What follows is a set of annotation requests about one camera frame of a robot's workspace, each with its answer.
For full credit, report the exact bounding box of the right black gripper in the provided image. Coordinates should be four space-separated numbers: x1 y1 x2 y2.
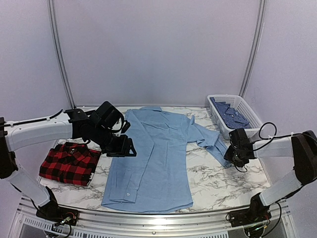
224 145 246 168

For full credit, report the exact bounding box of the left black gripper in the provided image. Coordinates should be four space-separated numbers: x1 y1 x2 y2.
91 124 137 157

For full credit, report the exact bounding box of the light blue long sleeve shirt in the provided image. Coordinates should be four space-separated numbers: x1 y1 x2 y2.
101 107 230 213

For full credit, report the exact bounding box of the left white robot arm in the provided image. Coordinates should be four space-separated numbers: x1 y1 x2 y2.
0 101 137 221

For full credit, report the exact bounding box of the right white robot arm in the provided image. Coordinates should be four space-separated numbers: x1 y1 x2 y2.
224 129 317 222

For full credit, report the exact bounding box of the blue patterned shirt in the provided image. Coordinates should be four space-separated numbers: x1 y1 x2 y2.
210 97 251 129

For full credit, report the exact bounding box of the white plastic basket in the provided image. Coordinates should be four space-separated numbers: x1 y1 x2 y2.
207 94 263 140

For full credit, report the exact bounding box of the red black plaid shirt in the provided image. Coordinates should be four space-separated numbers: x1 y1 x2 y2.
39 142 101 186

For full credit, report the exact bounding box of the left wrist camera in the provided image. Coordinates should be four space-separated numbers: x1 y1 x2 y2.
121 120 131 133

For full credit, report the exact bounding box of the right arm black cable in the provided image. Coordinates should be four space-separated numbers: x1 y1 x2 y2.
257 121 278 141

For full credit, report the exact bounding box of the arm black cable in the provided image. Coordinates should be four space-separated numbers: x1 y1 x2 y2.
257 121 278 141
4 109 64 127

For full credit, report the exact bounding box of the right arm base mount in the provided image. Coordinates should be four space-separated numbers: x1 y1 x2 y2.
226 209 271 227

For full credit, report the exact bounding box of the aluminium front frame rail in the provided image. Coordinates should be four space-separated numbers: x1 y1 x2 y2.
14 207 293 238

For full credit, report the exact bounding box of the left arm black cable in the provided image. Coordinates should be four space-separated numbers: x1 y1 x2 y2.
4 109 64 127

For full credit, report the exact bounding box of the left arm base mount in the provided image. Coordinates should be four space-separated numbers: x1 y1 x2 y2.
36 207 79 226

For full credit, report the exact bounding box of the right aluminium wall post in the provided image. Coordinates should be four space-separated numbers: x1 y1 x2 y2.
239 0 267 98

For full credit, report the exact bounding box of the aluminium wall post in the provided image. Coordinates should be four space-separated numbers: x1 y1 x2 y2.
239 0 267 98
47 0 76 109

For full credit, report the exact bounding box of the left aluminium wall post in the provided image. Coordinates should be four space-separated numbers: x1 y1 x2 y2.
47 0 76 109

